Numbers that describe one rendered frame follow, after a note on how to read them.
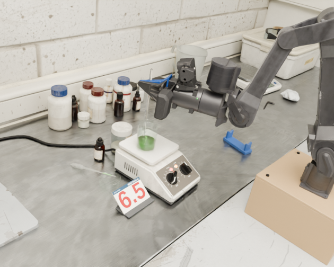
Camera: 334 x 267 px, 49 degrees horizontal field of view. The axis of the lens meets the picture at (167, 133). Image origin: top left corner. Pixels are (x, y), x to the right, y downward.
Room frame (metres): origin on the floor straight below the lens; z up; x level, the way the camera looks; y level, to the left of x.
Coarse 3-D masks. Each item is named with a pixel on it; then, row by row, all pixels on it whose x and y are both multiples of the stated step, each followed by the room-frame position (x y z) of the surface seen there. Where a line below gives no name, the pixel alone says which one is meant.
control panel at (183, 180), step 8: (176, 160) 0.79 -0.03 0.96; (184, 160) 0.80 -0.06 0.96; (168, 168) 0.75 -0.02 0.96; (176, 168) 0.76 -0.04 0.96; (192, 168) 0.79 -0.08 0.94; (160, 176) 0.71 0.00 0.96; (184, 176) 0.75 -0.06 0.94; (192, 176) 0.77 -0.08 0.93; (168, 184) 0.70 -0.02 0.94; (176, 184) 0.72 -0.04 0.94; (184, 184) 0.73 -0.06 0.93; (176, 192) 0.70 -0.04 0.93
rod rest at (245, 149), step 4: (228, 132) 1.03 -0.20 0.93; (232, 132) 1.04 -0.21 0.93; (228, 136) 1.03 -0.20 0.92; (224, 140) 1.03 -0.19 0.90; (228, 140) 1.02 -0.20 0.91; (232, 140) 1.02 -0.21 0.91; (236, 140) 1.02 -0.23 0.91; (232, 144) 1.00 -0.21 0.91; (236, 144) 1.00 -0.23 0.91; (240, 144) 1.01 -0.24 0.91; (248, 144) 0.98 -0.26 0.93; (236, 148) 0.99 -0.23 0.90; (240, 148) 0.98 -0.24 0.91; (244, 148) 0.97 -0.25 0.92; (248, 148) 0.98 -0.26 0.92; (244, 152) 0.96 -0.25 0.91; (248, 152) 0.97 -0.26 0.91
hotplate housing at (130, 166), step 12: (120, 156) 0.77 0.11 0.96; (132, 156) 0.76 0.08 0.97; (168, 156) 0.79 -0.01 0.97; (120, 168) 0.77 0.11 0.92; (132, 168) 0.75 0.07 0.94; (144, 168) 0.73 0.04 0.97; (156, 168) 0.73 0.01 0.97; (132, 180) 0.75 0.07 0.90; (144, 180) 0.73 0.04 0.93; (156, 180) 0.70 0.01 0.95; (156, 192) 0.70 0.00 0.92; (168, 192) 0.69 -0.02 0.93; (180, 192) 0.71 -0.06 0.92
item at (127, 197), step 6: (138, 180) 0.71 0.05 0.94; (132, 186) 0.69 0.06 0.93; (138, 186) 0.70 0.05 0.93; (120, 192) 0.66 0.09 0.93; (126, 192) 0.67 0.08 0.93; (132, 192) 0.68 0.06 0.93; (138, 192) 0.69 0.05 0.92; (144, 192) 0.70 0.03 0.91; (120, 198) 0.65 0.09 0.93; (126, 198) 0.66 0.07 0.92; (132, 198) 0.67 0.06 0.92; (138, 198) 0.68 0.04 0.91; (120, 204) 0.64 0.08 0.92; (126, 204) 0.65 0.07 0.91; (132, 204) 0.65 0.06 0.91
